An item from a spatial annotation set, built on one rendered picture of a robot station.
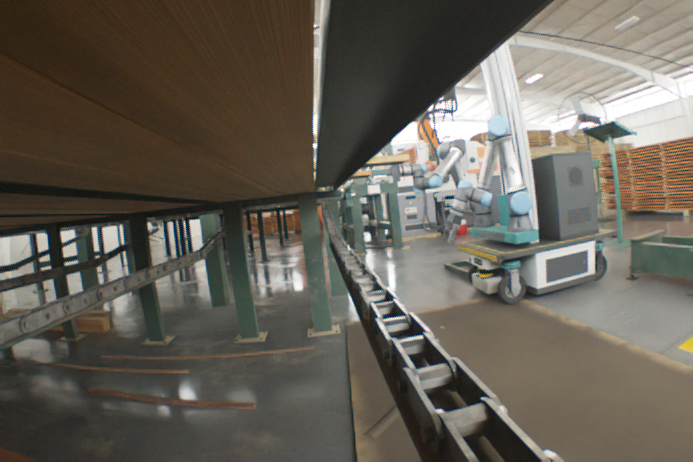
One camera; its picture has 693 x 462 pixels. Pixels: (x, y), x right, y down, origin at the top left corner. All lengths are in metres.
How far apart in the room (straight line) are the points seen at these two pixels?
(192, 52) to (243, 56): 0.03
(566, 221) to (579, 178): 0.28
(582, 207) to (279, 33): 2.21
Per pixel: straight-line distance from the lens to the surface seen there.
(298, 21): 0.18
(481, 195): 1.87
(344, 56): 0.32
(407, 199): 5.92
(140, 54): 0.21
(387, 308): 0.46
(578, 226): 2.29
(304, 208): 1.83
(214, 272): 2.78
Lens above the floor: 0.68
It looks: 1 degrees up
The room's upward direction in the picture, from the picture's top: 6 degrees counter-clockwise
